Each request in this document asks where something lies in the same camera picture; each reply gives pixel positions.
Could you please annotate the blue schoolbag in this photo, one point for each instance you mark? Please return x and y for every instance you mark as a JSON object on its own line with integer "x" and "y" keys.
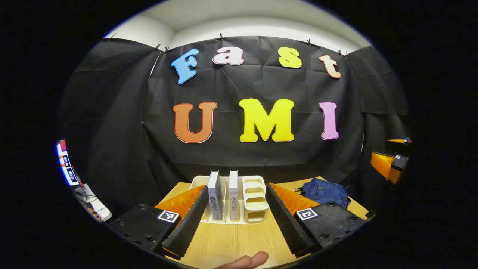
{"x": 325, "y": 192}

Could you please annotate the grey book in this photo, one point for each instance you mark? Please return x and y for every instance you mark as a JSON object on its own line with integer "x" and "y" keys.
{"x": 215, "y": 198}

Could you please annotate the red bottle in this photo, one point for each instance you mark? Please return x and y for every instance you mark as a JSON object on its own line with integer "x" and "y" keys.
{"x": 77, "y": 178}

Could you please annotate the white book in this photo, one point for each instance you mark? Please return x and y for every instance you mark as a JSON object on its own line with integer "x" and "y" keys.
{"x": 233, "y": 198}

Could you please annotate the white object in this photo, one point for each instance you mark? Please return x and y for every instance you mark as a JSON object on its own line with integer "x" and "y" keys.
{"x": 99, "y": 209}

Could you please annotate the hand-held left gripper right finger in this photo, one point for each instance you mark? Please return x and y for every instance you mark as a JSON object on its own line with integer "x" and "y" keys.
{"x": 285, "y": 224}

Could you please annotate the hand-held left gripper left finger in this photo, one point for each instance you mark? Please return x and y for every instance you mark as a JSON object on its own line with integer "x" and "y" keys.
{"x": 188, "y": 224}

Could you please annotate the computer monitor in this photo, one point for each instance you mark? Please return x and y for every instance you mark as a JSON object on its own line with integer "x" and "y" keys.
{"x": 66, "y": 164}

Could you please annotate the white bookshelf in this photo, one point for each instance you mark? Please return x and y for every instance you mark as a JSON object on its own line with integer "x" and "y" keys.
{"x": 255, "y": 201}

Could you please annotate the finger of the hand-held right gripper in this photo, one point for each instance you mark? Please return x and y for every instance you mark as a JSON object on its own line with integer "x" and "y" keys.
{"x": 407, "y": 141}
{"x": 400, "y": 163}

